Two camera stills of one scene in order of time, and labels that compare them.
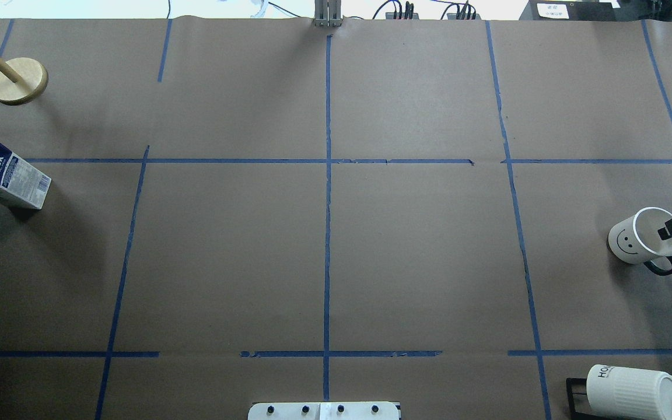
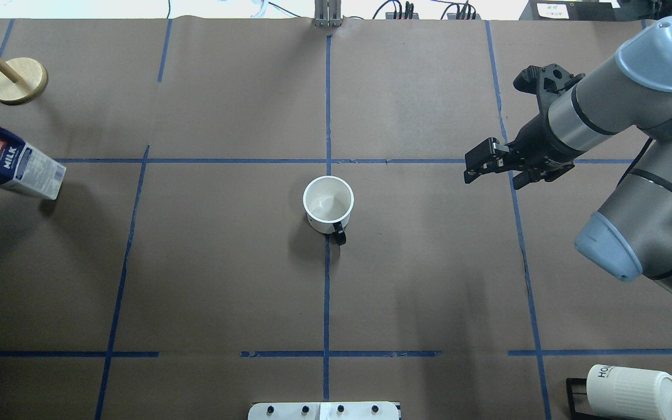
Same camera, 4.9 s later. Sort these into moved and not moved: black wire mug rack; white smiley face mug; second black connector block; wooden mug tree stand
Moved: white smiley face mug
Not moved: wooden mug tree stand; black wire mug rack; second black connector block
